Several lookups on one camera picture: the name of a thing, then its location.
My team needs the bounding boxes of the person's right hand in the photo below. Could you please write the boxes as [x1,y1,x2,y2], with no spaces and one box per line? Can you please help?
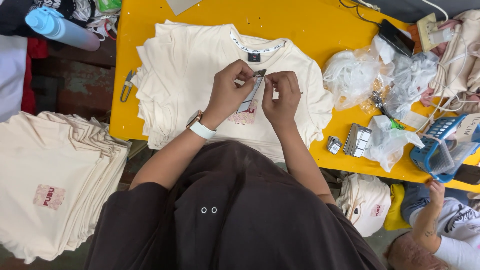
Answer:
[261,71,303,127]

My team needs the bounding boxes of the person's left hand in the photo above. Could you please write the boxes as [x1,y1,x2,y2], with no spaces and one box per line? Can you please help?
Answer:
[202,59,260,128]

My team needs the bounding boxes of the grey and white hang tag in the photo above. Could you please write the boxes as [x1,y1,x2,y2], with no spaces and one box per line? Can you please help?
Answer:
[236,68,268,115]

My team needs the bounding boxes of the stack of cream t-shirts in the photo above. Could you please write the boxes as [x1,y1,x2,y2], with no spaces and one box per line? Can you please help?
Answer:
[131,20,335,163]
[0,111,132,265]

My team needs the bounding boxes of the stack of small hang tags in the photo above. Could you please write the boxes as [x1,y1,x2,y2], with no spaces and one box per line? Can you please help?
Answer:
[326,135,343,155]

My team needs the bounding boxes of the white plastic bag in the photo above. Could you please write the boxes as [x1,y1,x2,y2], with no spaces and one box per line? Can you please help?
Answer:
[322,48,395,112]

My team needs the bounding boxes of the stack of large hang tags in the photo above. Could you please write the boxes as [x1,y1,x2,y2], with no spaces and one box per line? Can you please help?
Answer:
[343,122,373,158]

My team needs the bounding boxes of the metal thread snips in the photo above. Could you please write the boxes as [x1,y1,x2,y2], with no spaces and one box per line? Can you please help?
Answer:
[119,69,138,103]

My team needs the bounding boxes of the grey card sheet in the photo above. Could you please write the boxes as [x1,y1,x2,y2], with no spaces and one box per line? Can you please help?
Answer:
[165,0,203,17]

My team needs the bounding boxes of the clear plastic bag with paper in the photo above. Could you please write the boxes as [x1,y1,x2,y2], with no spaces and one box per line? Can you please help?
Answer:
[363,115,425,173]

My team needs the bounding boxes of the person's dark brown garment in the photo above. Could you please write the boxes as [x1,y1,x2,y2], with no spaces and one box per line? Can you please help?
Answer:
[83,140,388,270]

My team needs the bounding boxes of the clear crumpled plastic bag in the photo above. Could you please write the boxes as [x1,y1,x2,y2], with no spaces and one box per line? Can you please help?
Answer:
[385,51,440,121]

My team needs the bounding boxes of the black phone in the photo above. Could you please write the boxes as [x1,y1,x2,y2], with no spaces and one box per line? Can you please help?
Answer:
[377,19,416,58]

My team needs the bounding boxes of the bundle of bagged cream shirts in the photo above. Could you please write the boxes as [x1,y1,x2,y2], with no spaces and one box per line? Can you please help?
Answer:
[336,173,392,238]

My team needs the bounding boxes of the blue plastic basket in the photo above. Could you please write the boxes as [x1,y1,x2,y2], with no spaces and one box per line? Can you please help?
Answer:
[409,114,480,184]

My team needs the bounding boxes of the yellow cloth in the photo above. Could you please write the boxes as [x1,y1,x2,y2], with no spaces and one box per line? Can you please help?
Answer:
[383,183,412,232]

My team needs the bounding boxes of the beige power strip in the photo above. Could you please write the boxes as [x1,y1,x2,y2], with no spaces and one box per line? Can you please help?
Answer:
[416,13,443,53]

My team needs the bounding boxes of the heap of clothes and bags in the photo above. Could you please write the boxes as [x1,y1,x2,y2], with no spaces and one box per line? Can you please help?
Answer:
[0,0,123,42]

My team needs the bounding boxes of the white charger plug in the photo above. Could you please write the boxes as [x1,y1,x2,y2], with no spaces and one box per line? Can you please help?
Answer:
[428,27,457,46]

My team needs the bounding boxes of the blue water bottle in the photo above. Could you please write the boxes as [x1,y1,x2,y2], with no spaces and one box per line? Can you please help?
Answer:
[25,6,101,52]

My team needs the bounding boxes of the cardboard label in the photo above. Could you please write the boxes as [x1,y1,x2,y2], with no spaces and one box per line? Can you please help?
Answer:
[455,113,480,143]

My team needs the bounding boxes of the heap of cream garments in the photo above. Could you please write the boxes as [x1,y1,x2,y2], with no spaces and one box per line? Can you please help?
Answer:
[419,9,480,115]

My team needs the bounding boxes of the red cloth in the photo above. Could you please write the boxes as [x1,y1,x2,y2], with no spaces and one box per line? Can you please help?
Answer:
[20,37,49,115]

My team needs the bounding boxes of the white cloth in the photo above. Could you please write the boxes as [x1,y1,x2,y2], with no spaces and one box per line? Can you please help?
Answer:
[0,35,29,123]

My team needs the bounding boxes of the white strap smartwatch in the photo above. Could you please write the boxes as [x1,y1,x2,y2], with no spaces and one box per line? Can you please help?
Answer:
[185,109,218,140]

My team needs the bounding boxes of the bundle of black tag strings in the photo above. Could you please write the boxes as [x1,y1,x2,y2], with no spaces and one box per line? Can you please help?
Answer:
[369,91,395,118]

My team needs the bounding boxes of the black cable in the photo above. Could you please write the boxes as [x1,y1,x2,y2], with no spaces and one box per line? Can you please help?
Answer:
[338,0,382,28]

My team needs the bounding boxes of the white cable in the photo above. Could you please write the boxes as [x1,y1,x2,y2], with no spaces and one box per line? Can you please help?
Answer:
[413,0,480,134]

